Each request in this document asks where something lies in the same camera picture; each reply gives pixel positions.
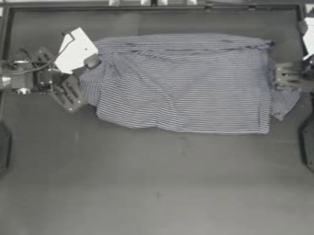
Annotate navy white striped t-shirt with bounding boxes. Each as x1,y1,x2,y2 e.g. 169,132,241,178
78,32,302,136

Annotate black table edge bracket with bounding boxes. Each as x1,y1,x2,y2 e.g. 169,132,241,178
299,117,314,173
0,122,12,177

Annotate black table frame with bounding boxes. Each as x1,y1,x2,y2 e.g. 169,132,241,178
0,0,314,93

